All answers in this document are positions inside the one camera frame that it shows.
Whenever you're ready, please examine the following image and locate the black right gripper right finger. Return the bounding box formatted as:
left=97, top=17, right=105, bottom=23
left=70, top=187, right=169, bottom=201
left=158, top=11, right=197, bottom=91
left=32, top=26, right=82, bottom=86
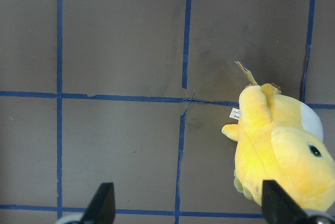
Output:
left=262, top=180, right=307, bottom=224

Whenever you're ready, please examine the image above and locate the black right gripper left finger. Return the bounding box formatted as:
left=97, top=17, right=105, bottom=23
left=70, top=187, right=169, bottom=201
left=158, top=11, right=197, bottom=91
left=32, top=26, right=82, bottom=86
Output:
left=80, top=182, right=115, bottom=223

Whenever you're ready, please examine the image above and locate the yellow plush toy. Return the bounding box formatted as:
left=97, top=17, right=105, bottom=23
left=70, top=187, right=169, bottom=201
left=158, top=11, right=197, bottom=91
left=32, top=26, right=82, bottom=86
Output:
left=221, top=69, right=334, bottom=211

